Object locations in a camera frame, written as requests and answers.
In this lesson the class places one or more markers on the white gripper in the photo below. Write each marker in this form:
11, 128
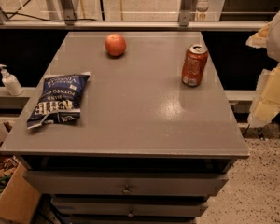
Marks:
266, 102

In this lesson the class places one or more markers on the blue potato chip bag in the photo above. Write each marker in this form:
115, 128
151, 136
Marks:
60, 100

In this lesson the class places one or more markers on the orange soda can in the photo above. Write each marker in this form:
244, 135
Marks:
194, 64

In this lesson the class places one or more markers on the grey drawer cabinet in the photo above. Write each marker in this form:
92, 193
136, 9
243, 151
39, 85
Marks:
146, 149

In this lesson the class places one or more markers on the red apple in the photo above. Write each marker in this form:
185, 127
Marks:
115, 45

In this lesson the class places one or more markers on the white pump dispenser bottle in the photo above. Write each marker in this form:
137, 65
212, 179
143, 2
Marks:
11, 83

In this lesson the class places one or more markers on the grey metal railing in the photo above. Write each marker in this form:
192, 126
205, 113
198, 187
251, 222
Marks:
114, 15

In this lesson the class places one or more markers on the cardboard box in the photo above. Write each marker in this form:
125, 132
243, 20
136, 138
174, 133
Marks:
19, 200

